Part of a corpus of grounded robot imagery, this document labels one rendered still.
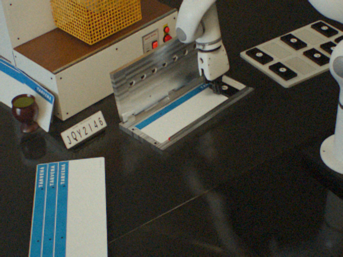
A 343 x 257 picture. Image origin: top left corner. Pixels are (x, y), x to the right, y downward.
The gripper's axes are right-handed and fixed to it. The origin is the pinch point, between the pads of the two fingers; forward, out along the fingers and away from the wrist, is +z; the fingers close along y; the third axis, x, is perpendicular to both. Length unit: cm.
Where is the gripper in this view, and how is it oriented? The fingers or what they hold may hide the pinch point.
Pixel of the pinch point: (217, 87)
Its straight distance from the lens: 229.1
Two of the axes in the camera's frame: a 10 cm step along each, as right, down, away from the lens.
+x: -6.8, -2.4, 6.9
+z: 1.9, 8.5, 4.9
